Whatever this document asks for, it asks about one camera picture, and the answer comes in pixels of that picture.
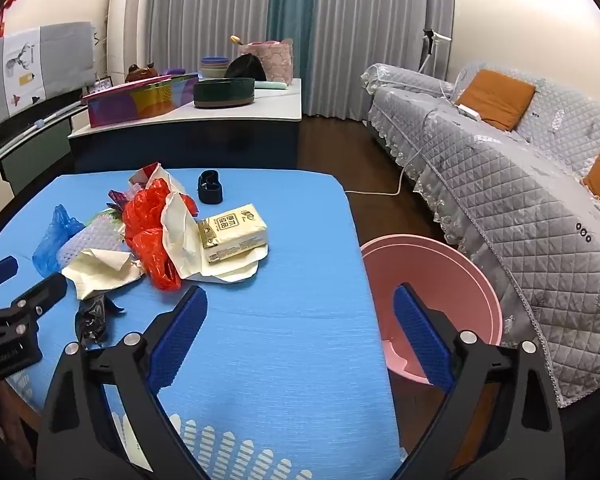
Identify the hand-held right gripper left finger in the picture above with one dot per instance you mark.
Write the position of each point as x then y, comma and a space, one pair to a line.
177, 340

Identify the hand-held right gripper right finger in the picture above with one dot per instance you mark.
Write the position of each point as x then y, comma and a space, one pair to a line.
420, 340

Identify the blue plastic bag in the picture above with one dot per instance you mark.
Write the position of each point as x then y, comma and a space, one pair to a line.
55, 245

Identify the black plastic wrapper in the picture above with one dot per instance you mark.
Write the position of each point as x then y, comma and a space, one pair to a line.
92, 320

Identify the cream paper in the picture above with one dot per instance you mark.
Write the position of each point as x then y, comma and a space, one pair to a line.
100, 272

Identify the pink plastic basin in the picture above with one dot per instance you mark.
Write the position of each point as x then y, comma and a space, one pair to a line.
440, 275

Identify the white foam net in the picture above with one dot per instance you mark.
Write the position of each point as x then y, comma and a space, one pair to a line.
95, 237

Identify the large cream paper bag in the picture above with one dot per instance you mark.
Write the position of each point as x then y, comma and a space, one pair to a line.
180, 230

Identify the purple wrapper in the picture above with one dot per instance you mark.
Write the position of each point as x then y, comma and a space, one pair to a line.
116, 196

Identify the yellow tissue pack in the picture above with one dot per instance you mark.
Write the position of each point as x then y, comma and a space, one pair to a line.
235, 232

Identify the red plastic bag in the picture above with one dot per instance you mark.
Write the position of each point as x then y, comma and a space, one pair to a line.
145, 215

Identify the black shoe-shaped object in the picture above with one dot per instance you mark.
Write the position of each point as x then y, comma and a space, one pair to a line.
210, 196

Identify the blue printed tablecloth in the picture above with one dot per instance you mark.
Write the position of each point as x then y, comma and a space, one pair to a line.
280, 320

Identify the television cabinet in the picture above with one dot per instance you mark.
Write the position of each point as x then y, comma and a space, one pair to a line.
35, 155

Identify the white pole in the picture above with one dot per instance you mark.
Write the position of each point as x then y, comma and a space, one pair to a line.
40, 123

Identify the grey quilted sofa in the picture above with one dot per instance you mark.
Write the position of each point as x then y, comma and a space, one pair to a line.
520, 210

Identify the colourful tin box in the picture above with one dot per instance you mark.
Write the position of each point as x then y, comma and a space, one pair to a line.
130, 102

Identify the white-topped coffee table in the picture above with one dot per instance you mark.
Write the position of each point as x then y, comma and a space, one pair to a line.
220, 135

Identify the grey covered television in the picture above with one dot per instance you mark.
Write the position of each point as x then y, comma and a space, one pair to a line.
55, 60

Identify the white power strip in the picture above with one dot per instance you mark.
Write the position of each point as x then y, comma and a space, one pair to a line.
469, 111

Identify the brown teapot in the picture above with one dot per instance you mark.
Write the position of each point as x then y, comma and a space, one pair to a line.
140, 72

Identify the dark green round container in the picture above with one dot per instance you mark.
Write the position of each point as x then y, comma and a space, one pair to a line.
225, 94

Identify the purple plastic item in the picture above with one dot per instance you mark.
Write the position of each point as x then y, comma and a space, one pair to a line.
172, 72

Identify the mint green cloth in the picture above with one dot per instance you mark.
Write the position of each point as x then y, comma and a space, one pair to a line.
275, 86

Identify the stack of coloured bowls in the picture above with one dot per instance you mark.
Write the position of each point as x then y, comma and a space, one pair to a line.
214, 67

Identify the black hat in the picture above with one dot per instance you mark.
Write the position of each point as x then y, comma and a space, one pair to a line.
245, 67

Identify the white standing air conditioner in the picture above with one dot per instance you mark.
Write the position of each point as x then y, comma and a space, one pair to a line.
127, 20

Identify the pink quilted basket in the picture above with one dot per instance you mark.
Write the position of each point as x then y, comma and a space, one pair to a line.
277, 60

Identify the white floor lamp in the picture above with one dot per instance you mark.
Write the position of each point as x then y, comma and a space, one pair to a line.
432, 40

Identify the yellow flower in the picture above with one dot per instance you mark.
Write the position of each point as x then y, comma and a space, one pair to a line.
236, 40

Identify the grey curtain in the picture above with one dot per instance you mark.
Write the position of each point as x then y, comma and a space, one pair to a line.
380, 25
205, 5

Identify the teal curtain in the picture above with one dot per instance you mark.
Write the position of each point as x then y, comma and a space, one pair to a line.
291, 10

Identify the small photo frame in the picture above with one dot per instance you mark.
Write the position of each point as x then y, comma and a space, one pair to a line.
103, 83

